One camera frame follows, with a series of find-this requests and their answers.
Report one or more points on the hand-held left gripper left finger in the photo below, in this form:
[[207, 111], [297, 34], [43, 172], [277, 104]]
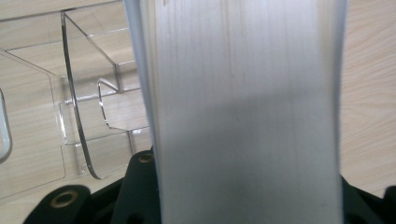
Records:
[[138, 193]]

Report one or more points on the blue book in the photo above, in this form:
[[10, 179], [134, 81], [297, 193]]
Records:
[[243, 109]]

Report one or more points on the clear acrylic book rack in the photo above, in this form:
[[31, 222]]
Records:
[[93, 102]]

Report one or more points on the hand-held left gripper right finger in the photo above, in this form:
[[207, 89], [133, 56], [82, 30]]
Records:
[[355, 205]]

